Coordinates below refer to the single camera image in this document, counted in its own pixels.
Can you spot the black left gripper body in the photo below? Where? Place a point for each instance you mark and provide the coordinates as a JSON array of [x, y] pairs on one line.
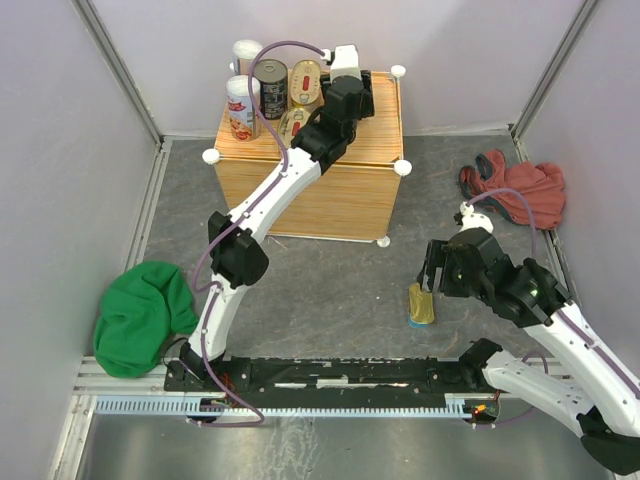
[[367, 104]]

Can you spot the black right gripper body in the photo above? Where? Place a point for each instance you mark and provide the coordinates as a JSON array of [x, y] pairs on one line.
[[453, 282]]

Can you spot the gold rectangular tin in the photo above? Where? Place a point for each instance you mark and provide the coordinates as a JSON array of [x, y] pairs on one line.
[[421, 307]]

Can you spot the red oval tin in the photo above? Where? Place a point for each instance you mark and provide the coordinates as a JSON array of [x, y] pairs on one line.
[[304, 85], [291, 122]]

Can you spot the dark blue round can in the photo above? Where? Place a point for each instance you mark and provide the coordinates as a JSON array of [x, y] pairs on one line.
[[273, 78]]

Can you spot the wooden cube cabinet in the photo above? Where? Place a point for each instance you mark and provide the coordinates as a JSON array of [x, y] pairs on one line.
[[353, 201]]

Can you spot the tall white-lid can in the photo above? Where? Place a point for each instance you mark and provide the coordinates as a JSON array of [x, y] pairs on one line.
[[244, 52], [243, 103]]

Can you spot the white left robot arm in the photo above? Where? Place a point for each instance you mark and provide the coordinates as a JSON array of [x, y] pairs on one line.
[[237, 258]]

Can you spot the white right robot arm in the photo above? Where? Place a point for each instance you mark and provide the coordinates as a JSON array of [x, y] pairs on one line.
[[602, 407]]

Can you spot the red cloth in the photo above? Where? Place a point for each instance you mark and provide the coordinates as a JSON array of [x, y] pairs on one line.
[[541, 185]]

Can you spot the green cloth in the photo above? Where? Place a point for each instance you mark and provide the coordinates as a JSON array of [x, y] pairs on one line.
[[139, 312]]

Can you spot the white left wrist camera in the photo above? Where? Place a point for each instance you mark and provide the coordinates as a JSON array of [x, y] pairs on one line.
[[343, 61]]

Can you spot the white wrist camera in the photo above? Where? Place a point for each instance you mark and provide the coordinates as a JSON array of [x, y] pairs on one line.
[[467, 218], [343, 61]]

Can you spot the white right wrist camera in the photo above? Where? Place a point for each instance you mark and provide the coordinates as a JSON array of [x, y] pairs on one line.
[[467, 218]]

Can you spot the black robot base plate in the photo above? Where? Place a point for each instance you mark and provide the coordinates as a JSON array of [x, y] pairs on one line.
[[349, 383]]

